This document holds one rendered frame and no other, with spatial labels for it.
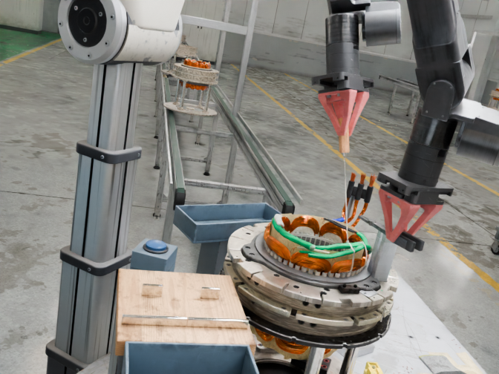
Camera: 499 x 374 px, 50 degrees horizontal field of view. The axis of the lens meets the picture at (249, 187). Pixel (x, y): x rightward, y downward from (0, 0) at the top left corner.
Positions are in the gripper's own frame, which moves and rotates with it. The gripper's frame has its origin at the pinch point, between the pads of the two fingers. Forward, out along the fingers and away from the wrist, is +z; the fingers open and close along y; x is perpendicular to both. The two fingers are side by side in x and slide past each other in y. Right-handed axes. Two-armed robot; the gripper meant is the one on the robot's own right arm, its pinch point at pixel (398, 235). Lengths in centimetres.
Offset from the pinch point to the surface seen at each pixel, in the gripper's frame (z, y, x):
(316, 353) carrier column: 23.8, -5.2, 4.2
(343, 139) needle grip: -10.2, -0.5, 16.8
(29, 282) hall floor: 126, -6, 206
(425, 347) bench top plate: 43, 49, 19
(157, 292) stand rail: 15.8, -31.0, 14.9
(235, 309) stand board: 16.1, -20.4, 8.7
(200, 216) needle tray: 19, -5, 50
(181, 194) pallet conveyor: 49, 35, 139
